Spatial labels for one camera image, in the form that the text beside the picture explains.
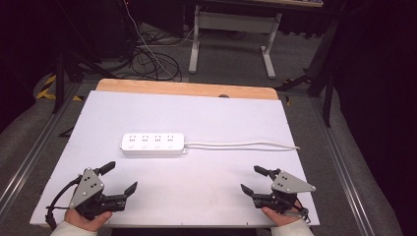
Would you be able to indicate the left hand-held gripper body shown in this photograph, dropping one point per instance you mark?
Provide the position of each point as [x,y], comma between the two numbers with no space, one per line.
[87,188]

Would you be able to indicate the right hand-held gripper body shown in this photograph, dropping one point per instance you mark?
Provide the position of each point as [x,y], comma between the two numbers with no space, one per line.
[286,190]

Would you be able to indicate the person's right hand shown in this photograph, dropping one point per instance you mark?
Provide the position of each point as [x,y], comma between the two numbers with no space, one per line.
[279,215]

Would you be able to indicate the person's left hand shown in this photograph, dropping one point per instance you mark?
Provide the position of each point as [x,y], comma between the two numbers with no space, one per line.
[86,220]

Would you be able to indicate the white power strip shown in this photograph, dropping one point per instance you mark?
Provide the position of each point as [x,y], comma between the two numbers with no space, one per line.
[152,143]

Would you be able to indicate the white foam board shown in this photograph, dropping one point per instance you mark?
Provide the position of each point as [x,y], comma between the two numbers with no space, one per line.
[183,183]

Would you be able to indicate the yellow black floor tape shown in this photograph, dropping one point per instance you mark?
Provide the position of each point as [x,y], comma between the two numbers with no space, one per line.
[49,90]

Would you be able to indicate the wooden table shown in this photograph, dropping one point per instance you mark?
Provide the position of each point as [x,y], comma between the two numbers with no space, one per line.
[183,88]

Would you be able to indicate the black metal stand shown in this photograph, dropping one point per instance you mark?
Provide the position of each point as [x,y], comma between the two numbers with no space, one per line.
[319,69]

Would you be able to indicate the black tripod stand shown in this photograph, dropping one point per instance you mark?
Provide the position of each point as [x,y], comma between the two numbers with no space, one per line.
[70,55]

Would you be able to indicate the aluminium floor rail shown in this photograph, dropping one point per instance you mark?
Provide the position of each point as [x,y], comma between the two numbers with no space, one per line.
[31,154]
[341,164]

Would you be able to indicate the white metal desk frame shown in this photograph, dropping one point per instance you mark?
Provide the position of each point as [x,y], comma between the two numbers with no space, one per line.
[229,23]

